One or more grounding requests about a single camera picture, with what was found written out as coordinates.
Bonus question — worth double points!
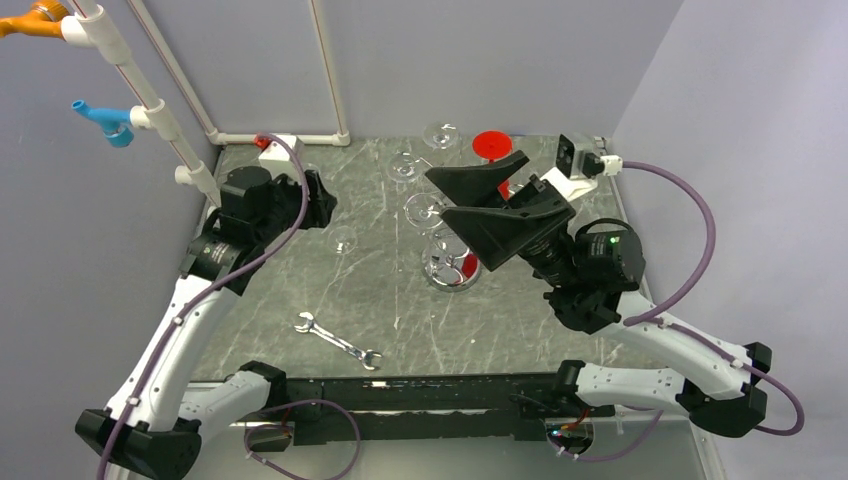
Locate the clear wine glass back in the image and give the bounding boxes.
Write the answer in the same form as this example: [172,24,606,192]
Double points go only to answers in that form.
[422,121,461,150]

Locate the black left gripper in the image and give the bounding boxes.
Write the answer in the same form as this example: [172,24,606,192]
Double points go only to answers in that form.
[255,168,336,246]

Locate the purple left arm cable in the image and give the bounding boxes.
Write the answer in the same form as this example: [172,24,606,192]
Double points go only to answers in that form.
[95,132,311,480]

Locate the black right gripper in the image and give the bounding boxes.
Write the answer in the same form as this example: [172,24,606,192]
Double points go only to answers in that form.
[426,151,581,289]

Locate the chrome wine glass rack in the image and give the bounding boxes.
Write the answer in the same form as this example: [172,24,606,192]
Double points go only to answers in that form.
[421,158,484,293]

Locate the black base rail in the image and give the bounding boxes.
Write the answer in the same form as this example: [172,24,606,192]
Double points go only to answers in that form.
[243,372,615,446]

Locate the blue pipe fitting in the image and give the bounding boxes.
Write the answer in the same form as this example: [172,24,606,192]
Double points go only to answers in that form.
[71,99,134,148]

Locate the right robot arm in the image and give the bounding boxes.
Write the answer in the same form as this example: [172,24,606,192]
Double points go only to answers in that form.
[426,152,771,438]

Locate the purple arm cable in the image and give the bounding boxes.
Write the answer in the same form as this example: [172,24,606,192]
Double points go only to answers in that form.
[95,132,311,480]
[546,160,806,465]

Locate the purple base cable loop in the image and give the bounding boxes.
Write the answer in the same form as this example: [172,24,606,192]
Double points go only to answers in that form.
[243,397,364,480]

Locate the red plastic wine glass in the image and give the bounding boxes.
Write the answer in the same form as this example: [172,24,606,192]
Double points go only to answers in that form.
[472,130,513,163]

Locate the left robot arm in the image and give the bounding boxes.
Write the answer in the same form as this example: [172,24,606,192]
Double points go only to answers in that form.
[75,166,337,479]

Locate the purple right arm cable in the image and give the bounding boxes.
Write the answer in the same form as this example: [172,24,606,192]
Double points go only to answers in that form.
[546,160,806,465]

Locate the clear wine glass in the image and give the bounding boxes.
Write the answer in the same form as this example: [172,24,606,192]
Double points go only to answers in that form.
[403,193,446,230]
[422,121,461,150]
[386,151,432,184]
[302,163,320,181]
[327,226,358,255]

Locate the silver double open wrench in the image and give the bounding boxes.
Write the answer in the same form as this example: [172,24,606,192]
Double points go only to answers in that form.
[294,312,383,371]

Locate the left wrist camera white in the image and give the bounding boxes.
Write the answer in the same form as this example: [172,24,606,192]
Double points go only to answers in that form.
[253,134,303,178]

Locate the orange pipe fitting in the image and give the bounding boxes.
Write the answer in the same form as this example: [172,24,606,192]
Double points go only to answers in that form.
[1,1,70,39]

